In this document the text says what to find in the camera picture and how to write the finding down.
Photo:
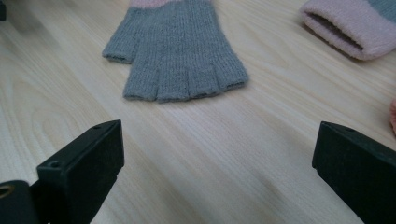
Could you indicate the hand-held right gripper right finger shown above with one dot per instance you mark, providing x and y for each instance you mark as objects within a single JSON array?
[{"x": 358, "y": 168}]

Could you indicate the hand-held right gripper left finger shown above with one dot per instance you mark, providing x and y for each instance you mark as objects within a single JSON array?
[{"x": 84, "y": 168}]

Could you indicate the coral padded ski glove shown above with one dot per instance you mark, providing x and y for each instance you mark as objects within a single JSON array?
[{"x": 393, "y": 116}]

